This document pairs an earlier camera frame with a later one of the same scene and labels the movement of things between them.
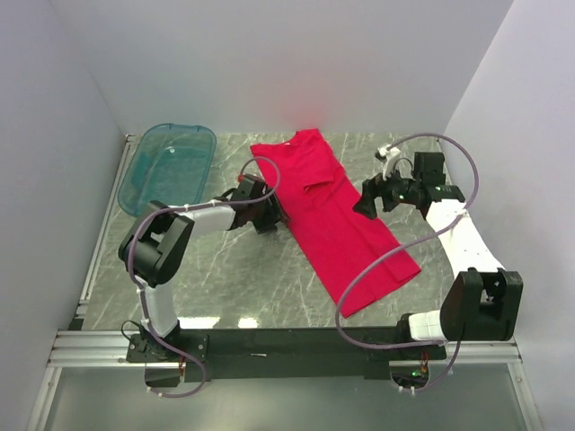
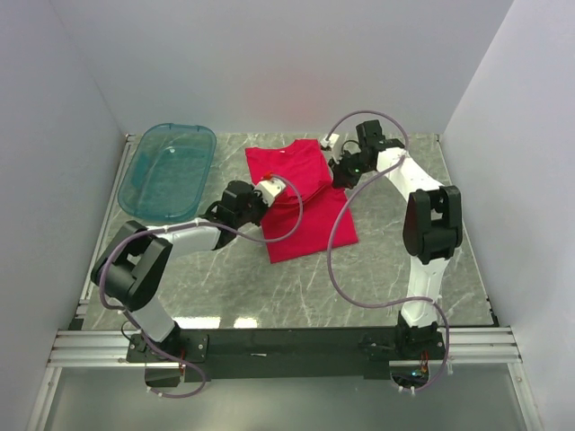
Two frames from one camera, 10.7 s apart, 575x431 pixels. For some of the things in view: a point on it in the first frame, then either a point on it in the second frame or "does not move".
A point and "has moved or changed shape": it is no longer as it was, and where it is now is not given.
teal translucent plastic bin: x=171 y=165 does not move
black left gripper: x=268 y=224 → x=264 y=207
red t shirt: x=356 y=257 has moved or changed shape
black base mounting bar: x=234 y=353 does not move
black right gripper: x=373 y=189 → x=340 y=180
